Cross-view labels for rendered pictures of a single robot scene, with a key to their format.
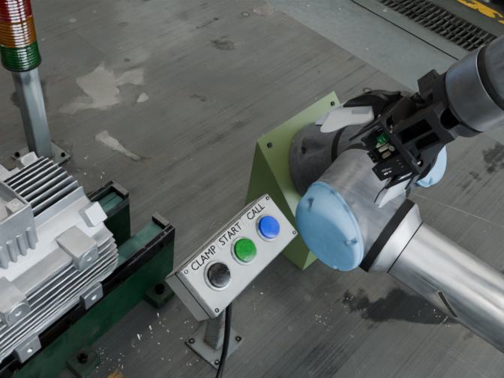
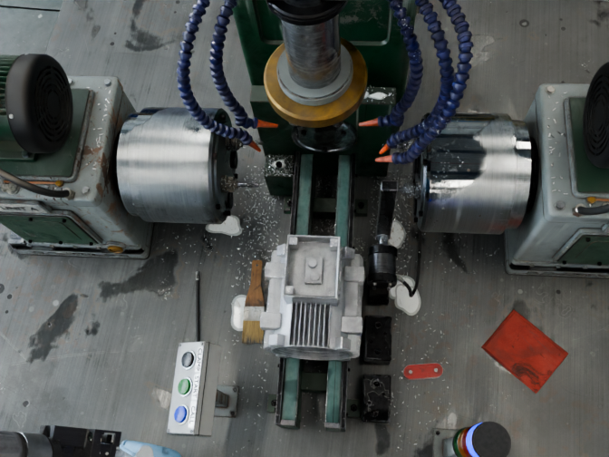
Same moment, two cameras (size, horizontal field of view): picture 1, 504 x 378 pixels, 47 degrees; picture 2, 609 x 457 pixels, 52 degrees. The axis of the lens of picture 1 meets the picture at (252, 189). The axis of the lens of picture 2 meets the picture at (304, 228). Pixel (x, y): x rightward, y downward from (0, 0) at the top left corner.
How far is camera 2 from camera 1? 0.95 m
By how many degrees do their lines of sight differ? 63
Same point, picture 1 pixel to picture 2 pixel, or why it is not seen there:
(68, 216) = (285, 327)
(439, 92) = (54, 443)
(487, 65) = (19, 439)
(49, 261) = (275, 302)
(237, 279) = (179, 369)
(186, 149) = not seen: outside the picture
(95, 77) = not seen: outside the picture
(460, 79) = (38, 441)
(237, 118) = not seen: outside the picture
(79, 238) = (270, 322)
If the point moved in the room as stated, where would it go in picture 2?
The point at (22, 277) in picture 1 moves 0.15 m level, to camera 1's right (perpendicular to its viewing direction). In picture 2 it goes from (279, 286) to (210, 321)
